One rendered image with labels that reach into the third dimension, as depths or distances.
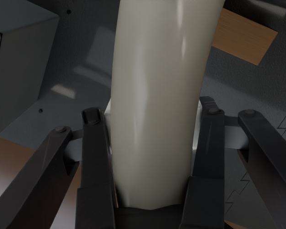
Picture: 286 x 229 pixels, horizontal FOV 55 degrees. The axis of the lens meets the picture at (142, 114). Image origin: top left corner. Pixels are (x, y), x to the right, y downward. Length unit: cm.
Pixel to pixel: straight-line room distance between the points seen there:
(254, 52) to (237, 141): 84
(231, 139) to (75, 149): 9
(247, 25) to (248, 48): 7
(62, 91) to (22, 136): 33
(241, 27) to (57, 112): 82
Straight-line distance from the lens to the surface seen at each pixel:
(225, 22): 96
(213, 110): 16
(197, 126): 17
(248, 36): 98
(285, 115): 125
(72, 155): 17
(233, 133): 16
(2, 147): 154
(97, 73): 115
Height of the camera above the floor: 107
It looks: 63 degrees down
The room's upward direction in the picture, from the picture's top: 166 degrees counter-clockwise
